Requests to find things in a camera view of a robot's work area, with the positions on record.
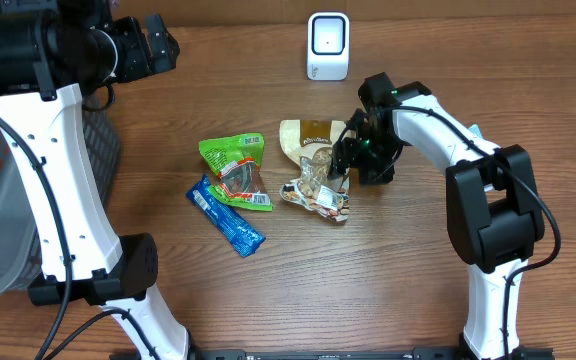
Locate grey plastic basket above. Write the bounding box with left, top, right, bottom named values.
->
left=0, top=85, right=122, bottom=294

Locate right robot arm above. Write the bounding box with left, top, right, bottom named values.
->
left=328, top=73, right=554, bottom=359

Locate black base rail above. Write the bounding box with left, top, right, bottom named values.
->
left=109, top=347, right=555, bottom=360

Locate beige nut snack pouch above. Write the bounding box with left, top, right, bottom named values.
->
left=279, top=120, right=350, bottom=223

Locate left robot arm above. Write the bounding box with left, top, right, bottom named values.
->
left=0, top=1, right=191, bottom=359

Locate green snack pouch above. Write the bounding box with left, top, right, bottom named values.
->
left=198, top=133, right=273, bottom=212

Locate blue snack bar wrapper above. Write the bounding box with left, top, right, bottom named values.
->
left=186, top=174, right=266, bottom=258

